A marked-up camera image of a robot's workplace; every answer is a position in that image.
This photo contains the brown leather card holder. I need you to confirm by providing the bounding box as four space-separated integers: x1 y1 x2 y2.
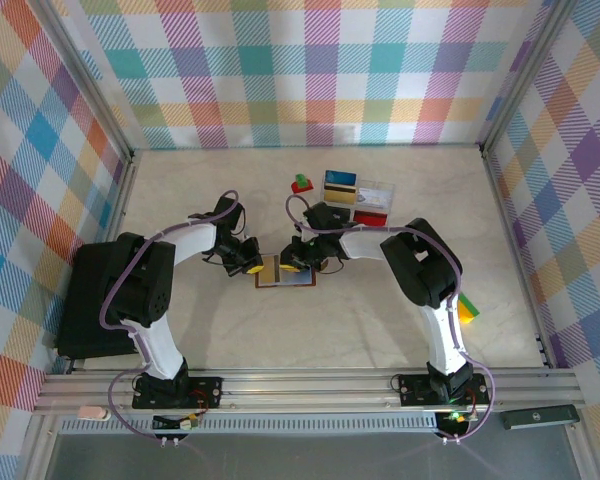
253 253 315 290

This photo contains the red credit card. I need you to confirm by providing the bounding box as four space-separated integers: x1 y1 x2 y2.
353 210 389 226

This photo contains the white credit card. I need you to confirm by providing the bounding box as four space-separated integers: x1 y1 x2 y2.
357 187 392 209

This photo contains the clear plastic card tray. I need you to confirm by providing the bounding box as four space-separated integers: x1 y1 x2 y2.
321 169 397 229

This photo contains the black hard case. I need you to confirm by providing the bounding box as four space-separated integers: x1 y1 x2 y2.
54 242 141 359

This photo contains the small electronics board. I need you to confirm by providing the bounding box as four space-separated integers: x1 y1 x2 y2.
437 409 476 426
152 413 201 432

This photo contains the yellow and green toy block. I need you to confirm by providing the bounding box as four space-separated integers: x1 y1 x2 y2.
457 293 482 324

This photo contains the black flat device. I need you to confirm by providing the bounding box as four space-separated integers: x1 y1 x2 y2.
499 404 580 431

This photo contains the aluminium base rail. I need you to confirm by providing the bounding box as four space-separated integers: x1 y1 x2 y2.
32 367 587 415

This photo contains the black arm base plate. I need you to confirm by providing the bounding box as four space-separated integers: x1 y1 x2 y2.
132 374 225 410
397 372 492 407

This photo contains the aluminium side rail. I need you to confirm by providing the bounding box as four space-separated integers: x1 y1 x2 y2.
479 147 556 369
97 149 142 246

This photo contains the grey slotted cable duct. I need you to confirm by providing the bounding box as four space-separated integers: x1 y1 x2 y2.
59 413 441 435

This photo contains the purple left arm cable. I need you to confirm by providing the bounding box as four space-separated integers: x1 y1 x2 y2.
101 188 241 446

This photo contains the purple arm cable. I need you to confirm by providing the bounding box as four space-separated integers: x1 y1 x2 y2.
285 193 496 444
101 188 241 446

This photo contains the aluminium frame post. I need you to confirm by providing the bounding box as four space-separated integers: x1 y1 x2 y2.
32 0 136 164
477 0 579 159

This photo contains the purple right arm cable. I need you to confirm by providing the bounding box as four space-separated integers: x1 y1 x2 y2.
285 193 496 444

